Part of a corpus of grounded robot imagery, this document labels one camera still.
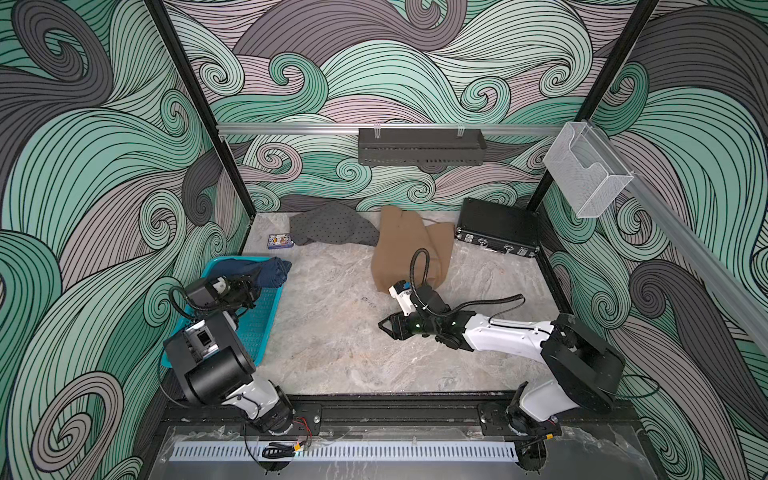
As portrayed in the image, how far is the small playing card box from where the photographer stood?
1.12 metres

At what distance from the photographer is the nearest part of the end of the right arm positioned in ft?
2.12

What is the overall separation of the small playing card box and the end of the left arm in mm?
291

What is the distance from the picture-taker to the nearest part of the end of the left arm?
0.79 meters
